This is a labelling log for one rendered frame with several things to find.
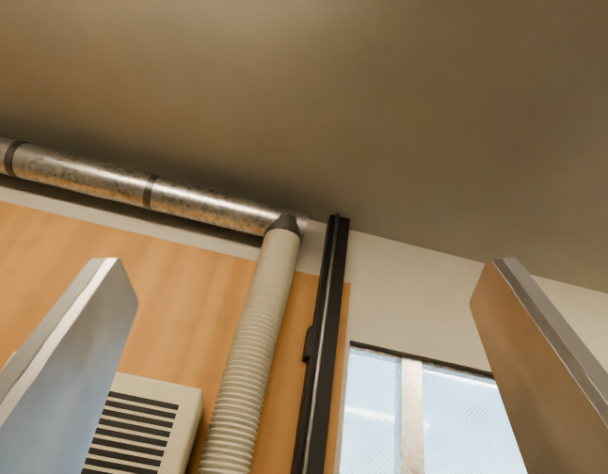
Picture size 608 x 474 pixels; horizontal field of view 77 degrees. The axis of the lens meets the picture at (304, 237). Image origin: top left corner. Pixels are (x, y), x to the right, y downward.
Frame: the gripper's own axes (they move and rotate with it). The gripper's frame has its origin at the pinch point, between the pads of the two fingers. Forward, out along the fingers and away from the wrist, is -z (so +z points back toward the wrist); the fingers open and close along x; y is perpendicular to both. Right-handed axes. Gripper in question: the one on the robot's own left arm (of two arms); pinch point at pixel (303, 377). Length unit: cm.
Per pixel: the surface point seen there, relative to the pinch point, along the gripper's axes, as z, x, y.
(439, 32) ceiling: -113, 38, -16
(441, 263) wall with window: -129, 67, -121
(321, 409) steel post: -57, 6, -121
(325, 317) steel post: -88, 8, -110
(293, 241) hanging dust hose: -114, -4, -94
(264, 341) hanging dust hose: -72, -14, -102
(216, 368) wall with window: -70, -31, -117
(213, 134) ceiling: -136, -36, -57
